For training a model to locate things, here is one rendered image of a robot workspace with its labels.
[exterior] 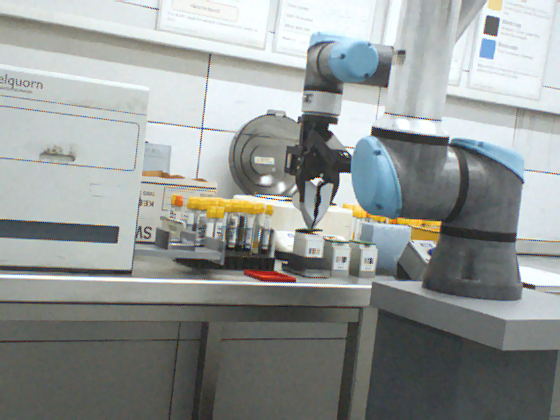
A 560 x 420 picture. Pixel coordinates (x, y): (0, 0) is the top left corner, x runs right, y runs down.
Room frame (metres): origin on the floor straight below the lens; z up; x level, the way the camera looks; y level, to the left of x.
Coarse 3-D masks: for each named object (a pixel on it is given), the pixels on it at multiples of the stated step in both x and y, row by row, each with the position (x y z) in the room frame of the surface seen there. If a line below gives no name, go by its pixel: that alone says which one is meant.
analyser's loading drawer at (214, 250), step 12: (156, 228) 1.53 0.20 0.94; (156, 240) 1.53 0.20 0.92; (168, 240) 1.49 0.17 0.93; (180, 240) 1.55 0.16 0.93; (192, 240) 1.51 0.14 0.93; (216, 240) 1.55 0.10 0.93; (144, 252) 1.46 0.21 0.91; (156, 252) 1.47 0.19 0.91; (168, 252) 1.48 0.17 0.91; (180, 252) 1.49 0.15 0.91; (192, 252) 1.50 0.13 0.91; (204, 252) 1.52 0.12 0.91; (216, 252) 1.53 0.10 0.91
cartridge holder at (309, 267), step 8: (296, 256) 1.69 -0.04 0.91; (288, 264) 1.70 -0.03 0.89; (296, 264) 1.68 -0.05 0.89; (304, 264) 1.67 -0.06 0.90; (312, 264) 1.67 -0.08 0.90; (320, 264) 1.68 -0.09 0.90; (296, 272) 1.67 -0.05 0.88; (304, 272) 1.65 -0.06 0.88; (312, 272) 1.65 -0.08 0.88; (320, 272) 1.66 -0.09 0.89; (328, 272) 1.67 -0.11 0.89
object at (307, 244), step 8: (296, 232) 1.70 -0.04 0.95; (304, 232) 1.71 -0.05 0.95; (296, 240) 1.70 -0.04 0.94; (304, 240) 1.68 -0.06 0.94; (312, 240) 1.68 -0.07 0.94; (320, 240) 1.69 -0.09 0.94; (296, 248) 1.70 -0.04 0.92; (304, 248) 1.67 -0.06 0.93; (312, 248) 1.68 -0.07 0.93; (320, 248) 1.69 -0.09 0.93; (304, 256) 1.67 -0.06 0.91; (312, 256) 1.68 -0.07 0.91; (320, 256) 1.69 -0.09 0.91
